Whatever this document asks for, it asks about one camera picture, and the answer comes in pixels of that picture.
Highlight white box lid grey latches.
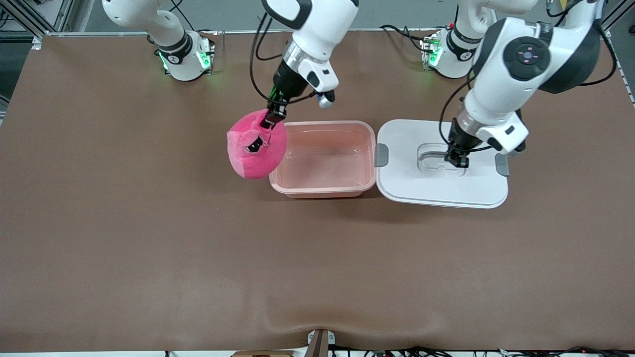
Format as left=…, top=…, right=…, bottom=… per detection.
left=375, top=119, right=510, bottom=209

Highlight pink plush toy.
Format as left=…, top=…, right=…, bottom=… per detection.
left=227, top=110, right=288, bottom=179

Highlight pink plastic box base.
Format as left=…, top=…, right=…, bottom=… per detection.
left=269, top=120, right=377, bottom=199

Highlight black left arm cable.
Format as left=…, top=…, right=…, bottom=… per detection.
left=439, top=0, right=618, bottom=153

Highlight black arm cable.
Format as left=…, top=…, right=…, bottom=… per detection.
left=439, top=0, right=618, bottom=153
left=249, top=12, right=320, bottom=106

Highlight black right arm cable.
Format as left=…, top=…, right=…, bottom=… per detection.
left=249, top=12, right=320, bottom=106

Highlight silver table edge rail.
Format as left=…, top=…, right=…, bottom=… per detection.
left=45, top=27, right=596, bottom=38

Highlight black right base cable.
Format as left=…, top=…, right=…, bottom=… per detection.
left=171, top=0, right=215, bottom=34

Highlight black left base cables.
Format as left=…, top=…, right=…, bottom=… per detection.
left=380, top=24, right=432, bottom=53

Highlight aluminium frame profile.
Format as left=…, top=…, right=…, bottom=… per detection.
left=595, top=0, right=635, bottom=50

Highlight metal camera post bracket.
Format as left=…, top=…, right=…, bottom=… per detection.
left=307, top=329, right=336, bottom=357

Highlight aluminium frame struts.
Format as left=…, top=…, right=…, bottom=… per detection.
left=0, top=0, right=80, bottom=50

